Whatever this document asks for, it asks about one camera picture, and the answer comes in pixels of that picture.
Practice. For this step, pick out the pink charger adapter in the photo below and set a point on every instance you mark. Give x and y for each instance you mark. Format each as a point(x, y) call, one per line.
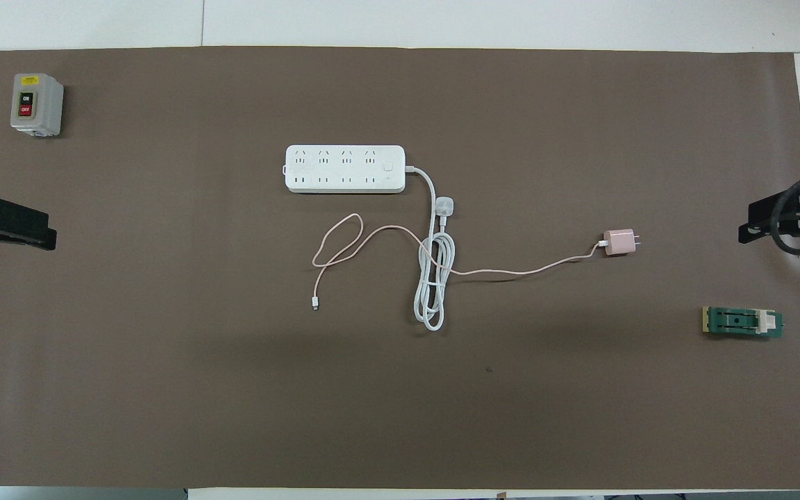
point(619, 242)

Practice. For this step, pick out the white power strip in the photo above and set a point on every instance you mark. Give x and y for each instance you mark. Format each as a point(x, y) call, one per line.
point(344, 169)

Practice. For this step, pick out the green rectangular block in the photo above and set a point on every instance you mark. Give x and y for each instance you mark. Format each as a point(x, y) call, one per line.
point(740, 321)

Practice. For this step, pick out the brown table mat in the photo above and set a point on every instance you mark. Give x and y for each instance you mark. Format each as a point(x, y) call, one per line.
point(400, 403)

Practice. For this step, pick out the grey on/off switch box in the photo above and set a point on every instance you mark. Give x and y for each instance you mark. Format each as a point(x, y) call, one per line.
point(37, 104)

